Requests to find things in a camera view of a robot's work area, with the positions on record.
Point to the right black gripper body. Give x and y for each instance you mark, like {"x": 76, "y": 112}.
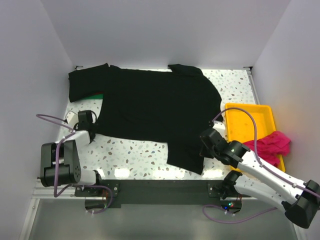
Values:
{"x": 206, "y": 152}

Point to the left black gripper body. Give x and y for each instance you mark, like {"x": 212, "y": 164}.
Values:
{"x": 94, "y": 126}

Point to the black t shirt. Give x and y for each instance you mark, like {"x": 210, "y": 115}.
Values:
{"x": 87, "y": 82}
{"x": 167, "y": 107}

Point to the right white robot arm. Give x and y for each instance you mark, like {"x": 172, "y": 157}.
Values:
{"x": 299, "y": 200}

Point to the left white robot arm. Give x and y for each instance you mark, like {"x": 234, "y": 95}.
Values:
{"x": 60, "y": 160}

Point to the folded green t shirt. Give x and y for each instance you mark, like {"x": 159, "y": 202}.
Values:
{"x": 98, "y": 96}

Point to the yellow plastic tray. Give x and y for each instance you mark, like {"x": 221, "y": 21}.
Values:
{"x": 241, "y": 121}

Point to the folded black t shirt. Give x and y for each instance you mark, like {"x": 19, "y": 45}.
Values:
{"x": 87, "y": 82}

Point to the crumpled pink t shirt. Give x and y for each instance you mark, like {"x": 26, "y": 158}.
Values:
{"x": 270, "y": 147}

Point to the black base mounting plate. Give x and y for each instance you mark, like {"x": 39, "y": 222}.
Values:
{"x": 156, "y": 192}

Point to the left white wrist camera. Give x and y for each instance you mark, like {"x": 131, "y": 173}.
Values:
{"x": 71, "y": 118}

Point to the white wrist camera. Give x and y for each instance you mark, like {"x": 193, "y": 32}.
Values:
{"x": 218, "y": 126}
{"x": 71, "y": 118}

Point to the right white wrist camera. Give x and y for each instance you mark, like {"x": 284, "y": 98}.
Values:
{"x": 218, "y": 126}

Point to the aluminium frame rail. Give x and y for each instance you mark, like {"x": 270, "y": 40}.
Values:
{"x": 39, "y": 193}

